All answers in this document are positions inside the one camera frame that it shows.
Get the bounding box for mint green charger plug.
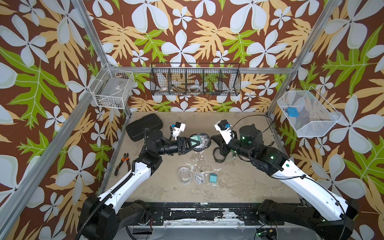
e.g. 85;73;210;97
190;135;205;149

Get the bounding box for white wire basket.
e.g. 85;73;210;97
278;87;342;138
90;65;136;110

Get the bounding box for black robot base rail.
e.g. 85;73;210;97
122;202;286;227

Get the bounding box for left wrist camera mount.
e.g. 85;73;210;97
171;122;186;140

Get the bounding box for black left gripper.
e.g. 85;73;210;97
155;137;198;157

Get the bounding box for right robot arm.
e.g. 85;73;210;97
212;120;359;240

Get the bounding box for white wire basket left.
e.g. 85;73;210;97
90;65;136;110

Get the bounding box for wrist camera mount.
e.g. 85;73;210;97
214;120;233;144
171;122;186;140

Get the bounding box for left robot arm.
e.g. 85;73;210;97
75;129;211;240

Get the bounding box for black ribbed hard case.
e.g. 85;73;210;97
126;114;163;142

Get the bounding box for teal charger plug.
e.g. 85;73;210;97
209;173;218;183

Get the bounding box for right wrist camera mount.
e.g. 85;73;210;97
214;120;233;144

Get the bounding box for thick white cable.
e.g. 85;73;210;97
200;134;212;151

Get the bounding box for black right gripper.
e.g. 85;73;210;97
211;134;257;163

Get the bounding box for white wire basket right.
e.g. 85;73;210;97
278;87;342;138

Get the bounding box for black wire basket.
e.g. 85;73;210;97
149;63;242;96

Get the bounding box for orange handled pliers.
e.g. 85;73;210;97
114;153;132;176

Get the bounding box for blue object in basket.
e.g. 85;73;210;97
286;107;300;118

